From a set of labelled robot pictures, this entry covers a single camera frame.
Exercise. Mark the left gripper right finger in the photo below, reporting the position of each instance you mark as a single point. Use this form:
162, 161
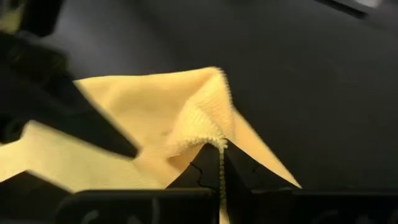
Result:
245, 177

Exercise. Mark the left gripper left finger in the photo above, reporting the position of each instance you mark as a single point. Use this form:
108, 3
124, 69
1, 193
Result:
202, 174

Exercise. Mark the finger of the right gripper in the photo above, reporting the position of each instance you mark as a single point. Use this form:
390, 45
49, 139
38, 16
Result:
93, 127

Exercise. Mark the yellow microfiber towel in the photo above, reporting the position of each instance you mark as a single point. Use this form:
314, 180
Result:
149, 112

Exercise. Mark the yellow tape tag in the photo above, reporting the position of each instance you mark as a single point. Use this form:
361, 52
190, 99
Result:
9, 20

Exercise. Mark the black table frame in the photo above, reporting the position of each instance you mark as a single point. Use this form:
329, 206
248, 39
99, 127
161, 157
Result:
348, 6

